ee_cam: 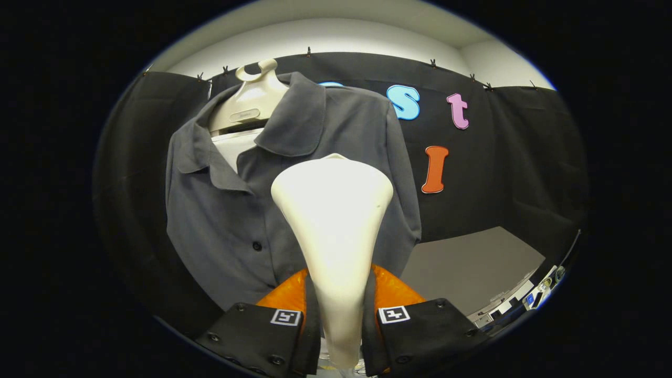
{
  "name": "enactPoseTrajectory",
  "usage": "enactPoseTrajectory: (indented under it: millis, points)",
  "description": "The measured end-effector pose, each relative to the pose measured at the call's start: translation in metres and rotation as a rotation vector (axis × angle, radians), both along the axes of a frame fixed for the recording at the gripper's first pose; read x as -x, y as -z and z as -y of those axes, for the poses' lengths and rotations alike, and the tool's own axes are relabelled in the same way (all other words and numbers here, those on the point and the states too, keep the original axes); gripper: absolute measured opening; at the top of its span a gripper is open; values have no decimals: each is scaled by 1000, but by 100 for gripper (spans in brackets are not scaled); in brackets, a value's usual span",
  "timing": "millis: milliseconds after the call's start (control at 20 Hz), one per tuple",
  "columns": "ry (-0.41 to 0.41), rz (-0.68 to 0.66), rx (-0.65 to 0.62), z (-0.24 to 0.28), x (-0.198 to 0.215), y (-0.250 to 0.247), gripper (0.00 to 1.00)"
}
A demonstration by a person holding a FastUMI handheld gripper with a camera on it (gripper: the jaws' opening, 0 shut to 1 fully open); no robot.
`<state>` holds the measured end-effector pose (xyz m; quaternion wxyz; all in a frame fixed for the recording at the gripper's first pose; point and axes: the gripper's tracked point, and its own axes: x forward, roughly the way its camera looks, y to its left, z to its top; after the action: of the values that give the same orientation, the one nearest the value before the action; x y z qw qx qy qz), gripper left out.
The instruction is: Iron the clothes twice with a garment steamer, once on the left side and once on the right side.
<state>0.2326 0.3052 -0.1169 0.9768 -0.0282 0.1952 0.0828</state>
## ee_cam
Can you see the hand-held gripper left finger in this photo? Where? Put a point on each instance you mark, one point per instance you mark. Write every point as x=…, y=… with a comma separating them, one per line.
x=313, y=336

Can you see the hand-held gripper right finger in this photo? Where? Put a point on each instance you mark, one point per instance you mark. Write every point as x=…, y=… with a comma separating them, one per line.
x=369, y=336

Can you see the white garment steamer head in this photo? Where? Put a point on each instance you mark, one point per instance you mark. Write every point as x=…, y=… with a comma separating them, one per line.
x=333, y=210

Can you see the grey button shirt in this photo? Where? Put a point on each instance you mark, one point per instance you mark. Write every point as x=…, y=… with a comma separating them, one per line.
x=226, y=220

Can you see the cream clothes hanger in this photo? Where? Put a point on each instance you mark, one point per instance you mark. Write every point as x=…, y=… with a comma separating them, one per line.
x=252, y=100

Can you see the grey cabinet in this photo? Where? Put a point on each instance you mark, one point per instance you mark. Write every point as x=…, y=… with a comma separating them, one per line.
x=472, y=262

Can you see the cluttered white desk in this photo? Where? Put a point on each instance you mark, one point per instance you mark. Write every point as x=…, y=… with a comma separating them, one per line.
x=504, y=307

